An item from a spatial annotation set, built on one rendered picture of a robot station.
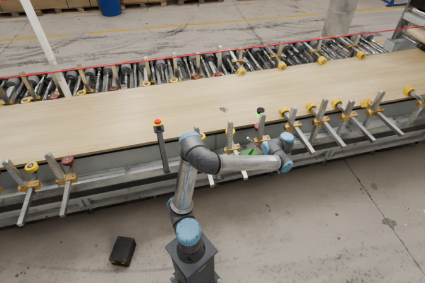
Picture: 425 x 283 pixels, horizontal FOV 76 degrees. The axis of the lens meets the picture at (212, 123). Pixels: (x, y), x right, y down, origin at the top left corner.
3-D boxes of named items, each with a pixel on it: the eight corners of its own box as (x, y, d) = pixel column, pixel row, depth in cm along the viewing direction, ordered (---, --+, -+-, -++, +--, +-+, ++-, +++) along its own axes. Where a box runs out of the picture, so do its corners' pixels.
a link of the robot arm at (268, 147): (269, 151, 164) (287, 146, 168) (260, 139, 172) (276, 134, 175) (267, 162, 170) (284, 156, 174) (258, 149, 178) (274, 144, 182)
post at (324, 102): (314, 143, 236) (329, 100, 203) (310, 144, 235) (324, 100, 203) (312, 141, 238) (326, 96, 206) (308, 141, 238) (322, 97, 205)
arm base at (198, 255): (210, 250, 179) (210, 243, 172) (188, 270, 170) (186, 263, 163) (193, 229, 190) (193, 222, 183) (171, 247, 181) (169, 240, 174)
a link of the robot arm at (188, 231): (182, 258, 166) (179, 246, 154) (174, 233, 177) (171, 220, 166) (205, 248, 170) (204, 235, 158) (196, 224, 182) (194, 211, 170)
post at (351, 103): (337, 143, 244) (355, 101, 211) (334, 144, 243) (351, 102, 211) (335, 140, 246) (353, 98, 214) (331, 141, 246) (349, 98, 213)
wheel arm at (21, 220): (24, 225, 173) (21, 222, 170) (19, 227, 172) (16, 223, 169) (40, 172, 204) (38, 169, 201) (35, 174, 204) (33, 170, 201)
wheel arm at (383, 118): (403, 136, 208) (405, 134, 206) (400, 137, 208) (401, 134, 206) (372, 108, 235) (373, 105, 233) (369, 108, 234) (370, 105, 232)
